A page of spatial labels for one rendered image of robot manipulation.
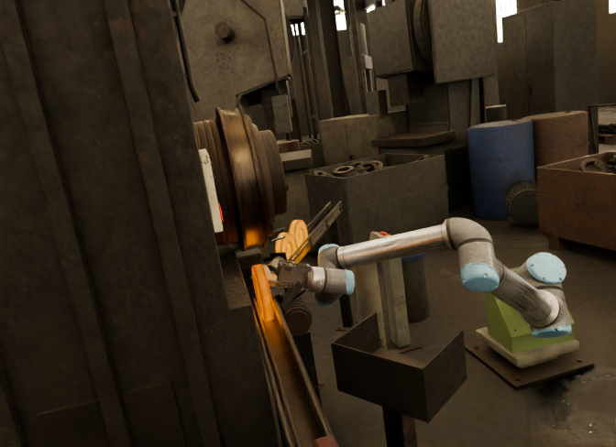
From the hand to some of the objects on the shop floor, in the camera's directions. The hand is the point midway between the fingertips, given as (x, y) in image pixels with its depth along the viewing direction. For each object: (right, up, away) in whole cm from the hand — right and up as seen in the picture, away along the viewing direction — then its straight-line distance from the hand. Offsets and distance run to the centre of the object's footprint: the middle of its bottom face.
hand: (253, 279), depth 172 cm
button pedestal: (+69, -46, +91) cm, 124 cm away
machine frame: (-28, -81, +4) cm, 86 cm away
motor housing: (+20, -64, +46) cm, 81 cm away
